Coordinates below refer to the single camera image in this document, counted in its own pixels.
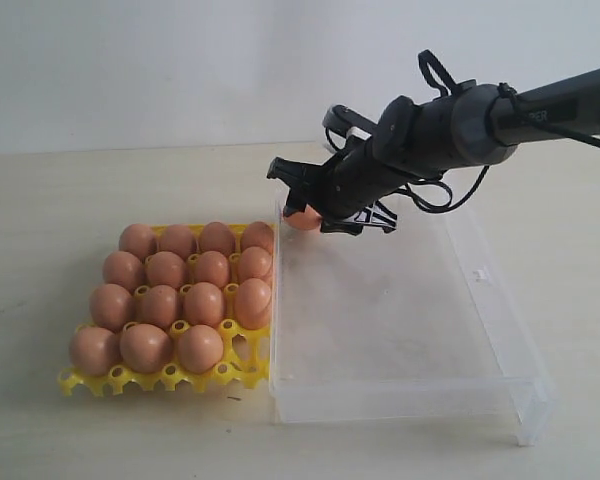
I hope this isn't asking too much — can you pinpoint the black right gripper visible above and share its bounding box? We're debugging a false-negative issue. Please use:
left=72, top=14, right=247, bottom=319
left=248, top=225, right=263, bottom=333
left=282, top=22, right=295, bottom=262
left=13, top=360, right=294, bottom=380
left=267, top=149, right=407, bottom=235

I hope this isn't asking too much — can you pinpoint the brown egg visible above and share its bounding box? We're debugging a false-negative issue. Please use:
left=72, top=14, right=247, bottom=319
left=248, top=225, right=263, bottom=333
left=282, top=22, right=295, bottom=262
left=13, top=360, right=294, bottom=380
left=69, top=327, right=121, bottom=377
left=237, top=246, right=273, bottom=283
left=240, top=221, right=275, bottom=253
left=102, top=251, right=146, bottom=292
left=283, top=205, right=322, bottom=231
left=118, top=223, right=157, bottom=262
left=120, top=324, right=173, bottom=374
left=139, top=285, right=181, bottom=330
left=193, top=251, right=231, bottom=289
left=183, top=282, right=226, bottom=328
left=198, top=221, right=236, bottom=257
left=158, top=224, right=197, bottom=260
left=89, top=283, right=135, bottom=332
left=234, top=278, right=272, bottom=330

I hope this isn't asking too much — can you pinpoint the brown egg second row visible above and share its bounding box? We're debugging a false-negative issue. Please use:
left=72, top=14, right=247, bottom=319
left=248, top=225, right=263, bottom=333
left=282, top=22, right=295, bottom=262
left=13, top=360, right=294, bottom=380
left=176, top=325, right=224, bottom=374
left=146, top=251, right=189, bottom=289

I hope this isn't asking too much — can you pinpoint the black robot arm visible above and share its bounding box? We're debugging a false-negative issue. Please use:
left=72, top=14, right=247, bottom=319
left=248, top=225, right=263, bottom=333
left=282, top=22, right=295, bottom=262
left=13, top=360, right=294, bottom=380
left=267, top=51, right=600, bottom=235

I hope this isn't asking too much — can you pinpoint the clear plastic box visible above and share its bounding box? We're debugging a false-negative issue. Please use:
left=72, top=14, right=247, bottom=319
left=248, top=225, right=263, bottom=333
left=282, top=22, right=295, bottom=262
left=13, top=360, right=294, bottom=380
left=269, top=197, right=554, bottom=446

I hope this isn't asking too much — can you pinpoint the yellow plastic egg tray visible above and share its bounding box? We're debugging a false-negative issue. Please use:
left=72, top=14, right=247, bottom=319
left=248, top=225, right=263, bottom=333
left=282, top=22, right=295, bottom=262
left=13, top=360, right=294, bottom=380
left=58, top=223, right=271, bottom=397

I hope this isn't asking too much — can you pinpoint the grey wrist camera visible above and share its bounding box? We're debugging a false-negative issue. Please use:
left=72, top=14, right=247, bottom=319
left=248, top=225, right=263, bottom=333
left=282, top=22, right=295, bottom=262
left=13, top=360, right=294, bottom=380
left=322, top=104, right=377, bottom=138

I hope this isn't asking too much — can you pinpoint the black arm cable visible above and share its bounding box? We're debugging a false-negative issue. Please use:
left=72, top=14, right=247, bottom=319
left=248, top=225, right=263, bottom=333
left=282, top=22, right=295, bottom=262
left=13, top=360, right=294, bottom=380
left=404, top=49, right=600, bottom=213

